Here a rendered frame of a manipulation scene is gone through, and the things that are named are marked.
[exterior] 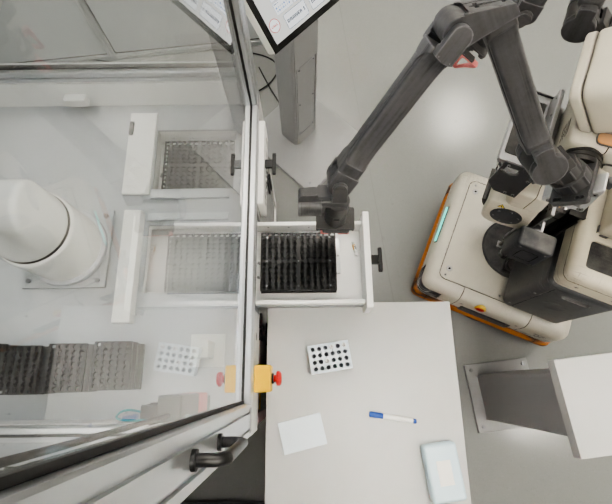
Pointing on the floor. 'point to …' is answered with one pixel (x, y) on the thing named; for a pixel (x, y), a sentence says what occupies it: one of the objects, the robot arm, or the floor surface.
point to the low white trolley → (363, 403)
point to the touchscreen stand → (303, 116)
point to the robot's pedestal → (564, 400)
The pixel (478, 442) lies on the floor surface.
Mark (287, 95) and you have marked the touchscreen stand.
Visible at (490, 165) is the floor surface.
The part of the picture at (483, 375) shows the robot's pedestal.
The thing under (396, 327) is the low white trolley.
